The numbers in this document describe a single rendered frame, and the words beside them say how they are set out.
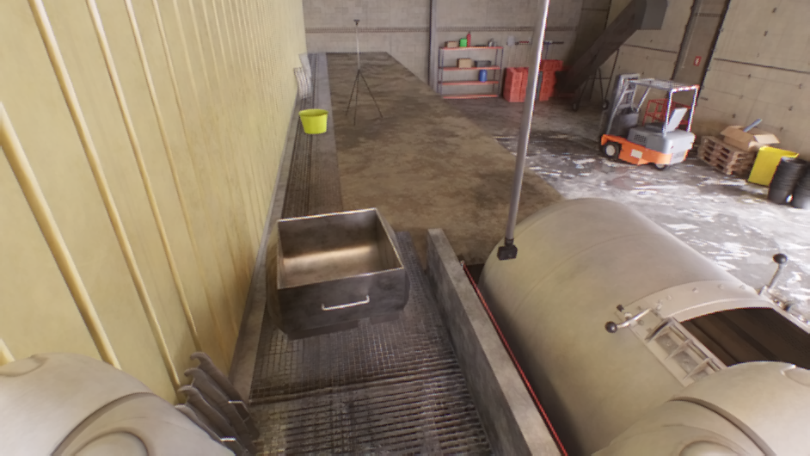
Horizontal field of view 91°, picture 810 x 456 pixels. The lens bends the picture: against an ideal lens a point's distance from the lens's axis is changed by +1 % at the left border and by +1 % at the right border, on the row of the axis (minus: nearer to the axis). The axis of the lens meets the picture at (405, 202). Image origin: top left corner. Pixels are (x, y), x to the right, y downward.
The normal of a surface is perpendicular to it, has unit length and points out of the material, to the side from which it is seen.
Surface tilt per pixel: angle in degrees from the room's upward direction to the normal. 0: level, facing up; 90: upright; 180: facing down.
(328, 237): 90
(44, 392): 2
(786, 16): 90
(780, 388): 7
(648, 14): 92
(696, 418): 22
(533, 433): 1
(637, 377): 45
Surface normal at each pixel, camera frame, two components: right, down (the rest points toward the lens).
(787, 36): -0.98, 0.08
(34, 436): -0.02, -0.61
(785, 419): 0.06, -0.81
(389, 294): 0.26, 0.44
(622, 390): -0.75, -0.51
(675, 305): -0.28, -0.83
